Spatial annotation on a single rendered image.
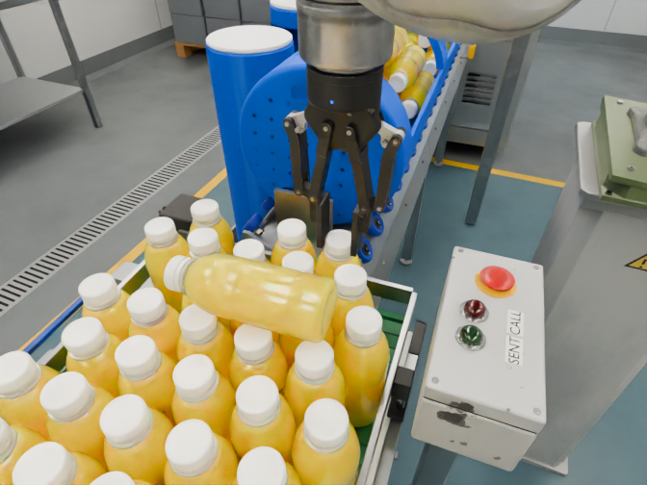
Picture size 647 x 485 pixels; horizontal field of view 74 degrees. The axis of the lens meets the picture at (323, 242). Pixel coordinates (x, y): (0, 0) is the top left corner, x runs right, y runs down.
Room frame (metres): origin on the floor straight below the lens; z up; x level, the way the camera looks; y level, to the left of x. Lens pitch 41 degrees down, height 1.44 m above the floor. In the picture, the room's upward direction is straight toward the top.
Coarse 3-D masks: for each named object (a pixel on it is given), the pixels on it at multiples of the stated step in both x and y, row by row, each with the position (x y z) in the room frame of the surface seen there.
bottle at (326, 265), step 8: (320, 256) 0.43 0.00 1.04; (328, 256) 0.42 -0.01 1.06; (352, 256) 0.42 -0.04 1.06; (320, 264) 0.42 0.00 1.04; (328, 264) 0.41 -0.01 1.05; (336, 264) 0.41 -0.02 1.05; (344, 264) 0.41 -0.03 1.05; (352, 264) 0.41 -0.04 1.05; (360, 264) 0.43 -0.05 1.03; (320, 272) 0.41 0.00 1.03; (328, 272) 0.41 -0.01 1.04
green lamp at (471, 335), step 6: (468, 324) 0.26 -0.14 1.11; (462, 330) 0.26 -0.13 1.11; (468, 330) 0.26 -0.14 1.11; (474, 330) 0.26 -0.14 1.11; (480, 330) 0.26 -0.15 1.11; (462, 336) 0.25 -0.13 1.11; (468, 336) 0.25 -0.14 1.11; (474, 336) 0.25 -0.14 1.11; (480, 336) 0.25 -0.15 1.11; (468, 342) 0.25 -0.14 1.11; (474, 342) 0.24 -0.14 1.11; (480, 342) 0.25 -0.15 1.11
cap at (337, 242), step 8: (336, 232) 0.44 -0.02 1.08; (344, 232) 0.44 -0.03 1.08; (328, 240) 0.43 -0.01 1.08; (336, 240) 0.43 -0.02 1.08; (344, 240) 0.43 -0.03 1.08; (328, 248) 0.42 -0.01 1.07; (336, 248) 0.41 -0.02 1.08; (344, 248) 0.41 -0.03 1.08; (336, 256) 0.41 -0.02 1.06; (344, 256) 0.41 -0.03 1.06
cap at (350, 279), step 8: (336, 272) 0.37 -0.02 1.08; (344, 272) 0.37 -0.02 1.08; (352, 272) 0.37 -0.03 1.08; (360, 272) 0.37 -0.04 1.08; (336, 280) 0.35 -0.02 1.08; (344, 280) 0.35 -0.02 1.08; (352, 280) 0.35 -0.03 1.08; (360, 280) 0.35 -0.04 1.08; (344, 288) 0.35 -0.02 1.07; (352, 288) 0.34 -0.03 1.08; (360, 288) 0.35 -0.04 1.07
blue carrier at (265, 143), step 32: (288, 64) 0.65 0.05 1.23; (448, 64) 1.02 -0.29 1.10; (256, 96) 0.66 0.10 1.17; (288, 96) 0.64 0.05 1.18; (384, 96) 0.61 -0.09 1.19; (256, 128) 0.66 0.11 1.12; (416, 128) 0.67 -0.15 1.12; (256, 160) 0.66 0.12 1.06; (288, 160) 0.64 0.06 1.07; (352, 192) 0.60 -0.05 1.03
